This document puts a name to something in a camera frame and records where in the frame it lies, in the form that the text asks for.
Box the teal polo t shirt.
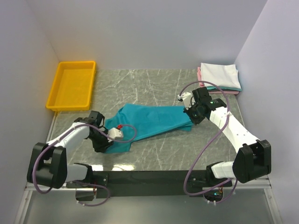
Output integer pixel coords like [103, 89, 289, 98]
[105, 104, 193, 142]

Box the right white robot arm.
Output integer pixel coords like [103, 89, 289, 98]
[178, 87, 271, 183]

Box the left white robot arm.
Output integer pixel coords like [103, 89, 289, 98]
[27, 111, 123, 194]

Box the teal folded t shirt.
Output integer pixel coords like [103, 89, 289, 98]
[207, 86, 242, 91]

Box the pink folded t shirt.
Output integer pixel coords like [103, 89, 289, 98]
[197, 67, 240, 95]

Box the white folded t shirt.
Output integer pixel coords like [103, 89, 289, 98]
[200, 63, 242, 91]

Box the black base bar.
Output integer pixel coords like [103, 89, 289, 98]
[66, 169, 234, 202]

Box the yellow plastic bin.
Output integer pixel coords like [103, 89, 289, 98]
[46, 61, 96, 112]

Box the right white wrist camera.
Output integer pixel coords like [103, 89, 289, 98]
[178, 92, 193, 110]

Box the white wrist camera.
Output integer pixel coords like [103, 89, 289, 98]
[107, 127, 123, 141]
[178, 92, 193, 110]

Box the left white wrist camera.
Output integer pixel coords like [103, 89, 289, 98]
[107, 127, 123, 141]

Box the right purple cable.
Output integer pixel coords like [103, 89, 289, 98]
[179, 81, 238, 204]

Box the aluminium frame rail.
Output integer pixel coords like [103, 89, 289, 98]
[15, 171, 283, 224]

